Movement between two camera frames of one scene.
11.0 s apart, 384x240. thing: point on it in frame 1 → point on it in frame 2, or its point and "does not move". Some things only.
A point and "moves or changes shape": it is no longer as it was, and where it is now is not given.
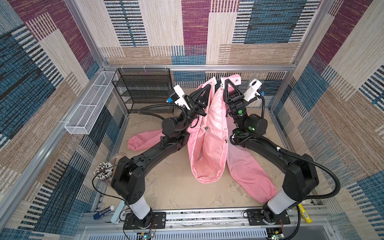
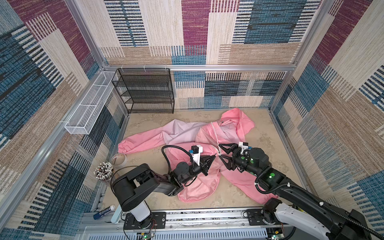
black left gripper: [196, 108] → [205, 163]
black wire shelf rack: [144, 89] does not move
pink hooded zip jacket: [211, 144] moves or changes shape
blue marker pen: [104, 211] does not move
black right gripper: [236, 104] → [230, 164]
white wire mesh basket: [87, 114] does not move
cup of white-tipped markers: [104, 171] does not move
